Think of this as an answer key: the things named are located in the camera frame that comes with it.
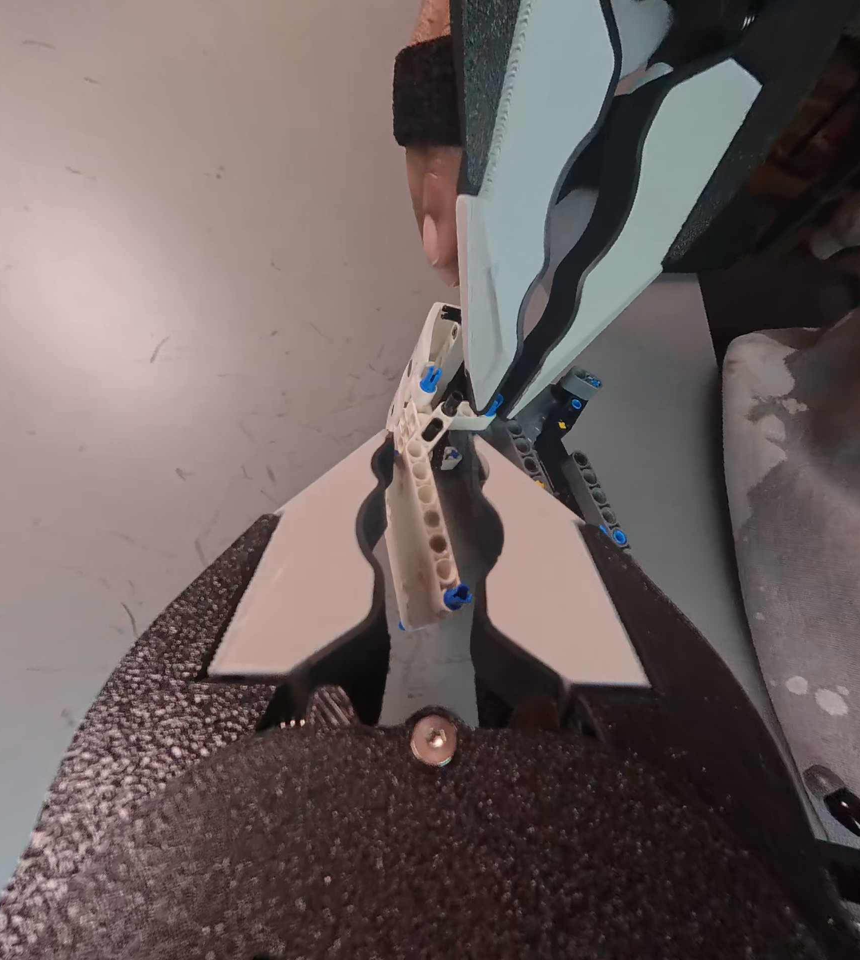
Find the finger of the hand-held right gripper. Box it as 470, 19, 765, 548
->
456, 0, 622, 417
505, 58, 766, 419

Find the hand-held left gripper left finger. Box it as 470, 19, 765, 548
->
207, 435, 395, 682

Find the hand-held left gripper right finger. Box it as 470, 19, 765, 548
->
469, 441, 653, 688

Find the white bent brick beam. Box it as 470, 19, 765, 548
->
385, 300, 492, 633

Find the grey black toy truck chassis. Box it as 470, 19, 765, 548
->
505, 367, 631, 552

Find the person's right hand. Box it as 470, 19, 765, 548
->
407, 146, 465, 290

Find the person's grey printed sweatshirt torso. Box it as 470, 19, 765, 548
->
722, 281, 860, 856

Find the black earbud cable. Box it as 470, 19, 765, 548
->
805, 765, 860, 839

